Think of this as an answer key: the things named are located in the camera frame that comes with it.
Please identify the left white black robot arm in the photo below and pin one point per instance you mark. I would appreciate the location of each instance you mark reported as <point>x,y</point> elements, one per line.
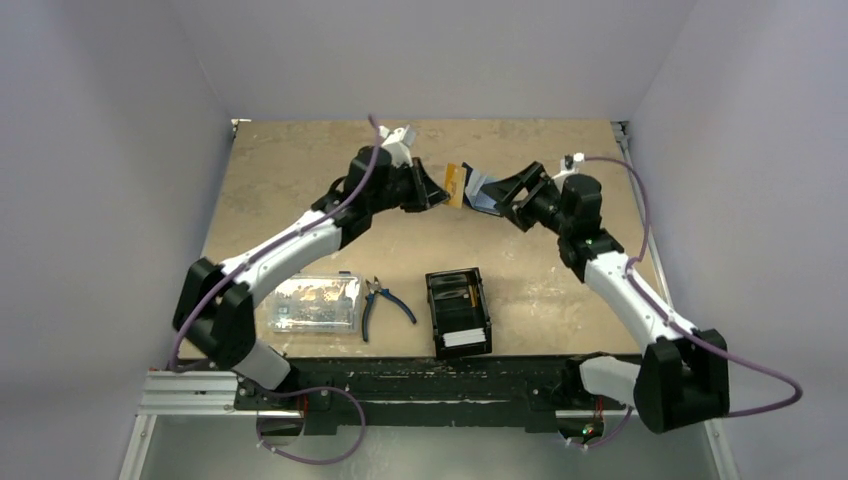
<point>215,310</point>

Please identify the white card stack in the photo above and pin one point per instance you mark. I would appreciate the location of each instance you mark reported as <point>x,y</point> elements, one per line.
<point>464,337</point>

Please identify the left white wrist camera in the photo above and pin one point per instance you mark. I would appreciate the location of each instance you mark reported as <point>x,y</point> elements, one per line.
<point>397,142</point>

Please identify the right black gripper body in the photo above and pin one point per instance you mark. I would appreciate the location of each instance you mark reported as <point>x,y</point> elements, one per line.
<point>526,196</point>

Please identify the black plastic card box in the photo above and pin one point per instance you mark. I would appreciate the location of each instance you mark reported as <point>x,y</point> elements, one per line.
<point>457,301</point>

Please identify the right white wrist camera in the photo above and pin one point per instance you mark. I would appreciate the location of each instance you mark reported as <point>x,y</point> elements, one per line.
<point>569,165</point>

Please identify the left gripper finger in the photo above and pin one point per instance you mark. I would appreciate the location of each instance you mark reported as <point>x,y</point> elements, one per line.
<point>420,176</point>
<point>424,198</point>

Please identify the orange credit card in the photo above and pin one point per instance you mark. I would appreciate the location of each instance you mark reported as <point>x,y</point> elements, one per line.
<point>454,184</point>

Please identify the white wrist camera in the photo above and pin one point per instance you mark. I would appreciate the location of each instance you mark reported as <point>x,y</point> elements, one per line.
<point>397,142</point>
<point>569,165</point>

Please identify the black aluminium mounting rail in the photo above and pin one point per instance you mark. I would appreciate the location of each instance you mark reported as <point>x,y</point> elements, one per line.
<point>533,393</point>

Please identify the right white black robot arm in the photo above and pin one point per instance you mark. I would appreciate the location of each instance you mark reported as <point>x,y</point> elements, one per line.
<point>636,305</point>

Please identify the blue leather card holder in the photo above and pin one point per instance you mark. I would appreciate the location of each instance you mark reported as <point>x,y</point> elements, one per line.
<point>473,195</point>

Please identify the clear plastic parts box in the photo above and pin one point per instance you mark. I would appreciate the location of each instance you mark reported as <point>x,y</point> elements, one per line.
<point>329,303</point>

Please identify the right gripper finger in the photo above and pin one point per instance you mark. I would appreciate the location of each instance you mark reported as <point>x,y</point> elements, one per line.
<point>516,213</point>
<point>510,187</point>

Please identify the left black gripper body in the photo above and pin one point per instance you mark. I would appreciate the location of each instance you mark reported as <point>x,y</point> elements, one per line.
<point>401,188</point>

